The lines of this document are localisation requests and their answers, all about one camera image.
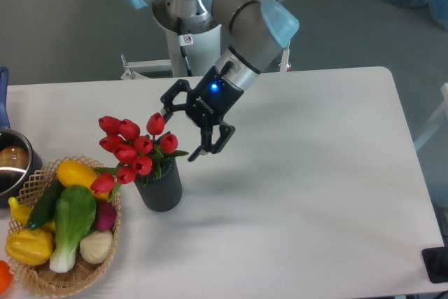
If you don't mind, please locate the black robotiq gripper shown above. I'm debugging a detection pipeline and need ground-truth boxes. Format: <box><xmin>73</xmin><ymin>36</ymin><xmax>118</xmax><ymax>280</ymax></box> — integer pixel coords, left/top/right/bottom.
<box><xmin>160</xmin><ymin>65</ymin><xmax>245</xmax><ymax>163</ymax></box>

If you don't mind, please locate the red tulip bouquet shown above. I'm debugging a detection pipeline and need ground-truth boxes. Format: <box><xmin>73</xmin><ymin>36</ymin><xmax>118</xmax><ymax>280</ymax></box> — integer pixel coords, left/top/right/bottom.
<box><xmin>90</xmin><ymin>112</ymin><xmax>188</xmax><ymax>202</ymax></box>

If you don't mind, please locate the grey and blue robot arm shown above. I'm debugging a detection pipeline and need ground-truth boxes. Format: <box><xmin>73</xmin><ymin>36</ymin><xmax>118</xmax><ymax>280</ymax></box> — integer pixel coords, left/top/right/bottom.
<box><xmin>125</xmin><ymin>0</ymin><xmax>300</xmax><ymax>159</ymax></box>

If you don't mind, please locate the dark grey ribbed vase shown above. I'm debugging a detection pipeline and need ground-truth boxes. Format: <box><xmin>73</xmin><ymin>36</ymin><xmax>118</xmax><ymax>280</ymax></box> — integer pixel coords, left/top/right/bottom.
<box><xmin>134</xmin><ymin>159</ymin><xmax>183</xmax><ymax>212</ymax></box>

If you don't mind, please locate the purple radish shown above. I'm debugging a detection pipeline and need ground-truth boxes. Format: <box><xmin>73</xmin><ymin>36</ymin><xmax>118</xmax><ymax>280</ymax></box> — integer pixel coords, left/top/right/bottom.
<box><xmin>94</xmin><ymin>201</ymin><xmax>117</xmax><ymax>231</ymax></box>

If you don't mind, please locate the yellow squash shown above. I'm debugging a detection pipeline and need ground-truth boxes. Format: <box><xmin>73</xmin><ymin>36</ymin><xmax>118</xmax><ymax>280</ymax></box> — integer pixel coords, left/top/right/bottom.
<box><xmin>56</xmin><ymin>160</ymin><xmax>109</xmax><ymax>201</ymax></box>

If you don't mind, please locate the green bok choy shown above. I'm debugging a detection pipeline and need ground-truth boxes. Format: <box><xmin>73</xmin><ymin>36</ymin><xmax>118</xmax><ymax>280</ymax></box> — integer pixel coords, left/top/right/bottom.
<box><xmin>49</xmin><ymin>186</ymin><xmax>97</xmax><ymax>273</ymax></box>

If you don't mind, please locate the white garlic bulb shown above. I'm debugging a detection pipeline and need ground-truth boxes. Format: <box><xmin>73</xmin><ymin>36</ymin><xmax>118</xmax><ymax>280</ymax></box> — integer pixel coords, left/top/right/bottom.
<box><xmin>80</xmin><ymin>230</ymin><xmax>113</xmax><ymax>264</ymax></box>

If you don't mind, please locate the dark green cucumber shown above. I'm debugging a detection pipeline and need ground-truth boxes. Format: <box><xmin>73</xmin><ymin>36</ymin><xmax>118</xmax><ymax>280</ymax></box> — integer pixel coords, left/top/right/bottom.
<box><xmin>27</xmin><ymin>179</ymin><xmax>65</xmax><ymax>230</ymax></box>

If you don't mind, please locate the woven wicker basket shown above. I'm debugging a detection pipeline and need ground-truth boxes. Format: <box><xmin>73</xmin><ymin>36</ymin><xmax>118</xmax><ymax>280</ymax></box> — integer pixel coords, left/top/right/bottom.
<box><xmin>6</xmin><ymin>155</ymin><xmax>123</xmax><ymax>299</ymax></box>

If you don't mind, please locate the small yellow gourd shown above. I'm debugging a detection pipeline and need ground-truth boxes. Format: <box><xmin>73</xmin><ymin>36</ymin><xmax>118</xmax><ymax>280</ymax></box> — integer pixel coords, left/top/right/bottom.
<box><xmin>8</xmin><ymin>197</ymin><xmax>55</xmax><ymax>232</ymax></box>

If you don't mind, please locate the yellow bell pepper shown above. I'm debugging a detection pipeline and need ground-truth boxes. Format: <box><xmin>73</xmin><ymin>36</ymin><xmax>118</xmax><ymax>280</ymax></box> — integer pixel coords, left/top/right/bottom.
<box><xmin>5</xmin><ymin>229</ymin><xmax>54</xmax><ymax>266</ymax></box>

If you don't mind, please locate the orange fruit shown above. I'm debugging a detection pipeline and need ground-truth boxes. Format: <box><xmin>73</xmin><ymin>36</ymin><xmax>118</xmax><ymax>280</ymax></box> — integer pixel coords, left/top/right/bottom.
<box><xmin>0</xmin><ymin>260</ymin><xmax>13</xmax><ymax>294</ymax></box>

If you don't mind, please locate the black device at edge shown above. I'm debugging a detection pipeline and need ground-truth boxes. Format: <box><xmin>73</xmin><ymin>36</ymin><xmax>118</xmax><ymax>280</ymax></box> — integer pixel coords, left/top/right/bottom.
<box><xmin>421</xmin><ymin>246</ymin><xmax>447</xmax><ymax>284</ymax></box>

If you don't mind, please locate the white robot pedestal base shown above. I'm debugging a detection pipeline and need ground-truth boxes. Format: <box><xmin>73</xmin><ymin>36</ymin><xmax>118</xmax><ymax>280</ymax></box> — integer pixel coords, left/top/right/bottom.
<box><xmin>120</xmin><ymin>0</ymin><xmax>295</xmax><ymax>81</ymax></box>

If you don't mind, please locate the black cable on pedestal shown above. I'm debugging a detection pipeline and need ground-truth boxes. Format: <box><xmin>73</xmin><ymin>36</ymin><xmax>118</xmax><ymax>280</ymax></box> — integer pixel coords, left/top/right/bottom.
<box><xmin>176</xmin><ymin>17</ymin><xmax>194</xmax><ymax>77</ymax></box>

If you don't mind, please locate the blue handled saucepan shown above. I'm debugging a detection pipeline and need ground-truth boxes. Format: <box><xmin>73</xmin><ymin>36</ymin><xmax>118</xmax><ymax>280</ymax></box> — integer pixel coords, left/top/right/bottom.
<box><xmin>1</xmin><ymin>67</ymin><xmax>42</xmax><ymax>209</ymax></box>

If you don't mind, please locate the white frame at right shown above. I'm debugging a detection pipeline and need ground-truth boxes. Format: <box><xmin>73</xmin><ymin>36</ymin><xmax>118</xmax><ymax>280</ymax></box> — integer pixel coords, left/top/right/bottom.
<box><xmin>414</xmin><ymin>83</ymin><xmax>447</xmax><ymax>151</ymax></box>

